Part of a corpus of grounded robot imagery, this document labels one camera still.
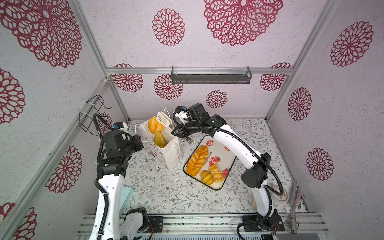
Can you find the white paper bag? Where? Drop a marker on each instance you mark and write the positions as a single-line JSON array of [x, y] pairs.
[[170, 156]]

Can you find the beige sponge block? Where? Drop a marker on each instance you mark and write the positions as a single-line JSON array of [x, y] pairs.
[[254, 204]]

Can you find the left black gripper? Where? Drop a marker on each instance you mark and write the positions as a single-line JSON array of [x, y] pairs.
[[136, 140]]

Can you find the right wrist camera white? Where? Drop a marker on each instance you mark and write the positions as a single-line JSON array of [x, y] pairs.
[[182, 114]]

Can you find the twisted bread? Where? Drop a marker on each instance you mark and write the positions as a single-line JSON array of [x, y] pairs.
[[216, 173]]

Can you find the light green box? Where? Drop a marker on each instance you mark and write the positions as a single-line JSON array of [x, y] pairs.
[[125, 197]]

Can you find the black wall shelf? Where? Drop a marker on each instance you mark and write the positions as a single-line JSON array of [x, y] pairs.
[[211, 78]]

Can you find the striped bread roll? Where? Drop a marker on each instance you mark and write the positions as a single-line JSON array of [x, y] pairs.
[[159, 140]]

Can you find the metal tongs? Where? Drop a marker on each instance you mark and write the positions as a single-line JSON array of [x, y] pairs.
[[164, 118]]

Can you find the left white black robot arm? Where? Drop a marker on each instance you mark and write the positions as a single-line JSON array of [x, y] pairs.
[[116, 149]]

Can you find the long braided orange bread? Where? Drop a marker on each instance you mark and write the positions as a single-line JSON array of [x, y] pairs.
[[197, 160]]

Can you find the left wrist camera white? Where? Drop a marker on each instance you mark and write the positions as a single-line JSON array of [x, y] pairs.
[[121, 126]]

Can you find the yellow bun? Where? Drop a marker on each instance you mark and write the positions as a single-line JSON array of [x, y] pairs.
[[207, 177]]

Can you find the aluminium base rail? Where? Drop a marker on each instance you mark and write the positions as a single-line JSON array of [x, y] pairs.
[[209, 224]]

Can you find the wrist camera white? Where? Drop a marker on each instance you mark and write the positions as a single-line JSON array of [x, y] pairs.
[[121, 126], [182, 114]]

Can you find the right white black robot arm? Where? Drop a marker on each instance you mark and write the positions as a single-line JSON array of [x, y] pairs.
[[259, 176]]

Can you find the small round patterned dish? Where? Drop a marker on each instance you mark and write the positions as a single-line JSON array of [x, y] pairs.
[[280, 200]]

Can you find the white tray black rim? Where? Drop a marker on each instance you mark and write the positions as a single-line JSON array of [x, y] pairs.
[[220, 155]]

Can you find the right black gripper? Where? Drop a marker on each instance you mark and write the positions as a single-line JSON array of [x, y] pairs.
[[182, 130]]

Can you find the metal handled tool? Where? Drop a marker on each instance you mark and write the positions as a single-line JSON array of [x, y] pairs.
[[292, 220]]

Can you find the round croissant bread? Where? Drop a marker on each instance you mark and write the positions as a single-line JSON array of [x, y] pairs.
[[154, 126]]

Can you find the black wire wall rack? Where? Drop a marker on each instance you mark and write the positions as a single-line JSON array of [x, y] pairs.
[[96, 105]]

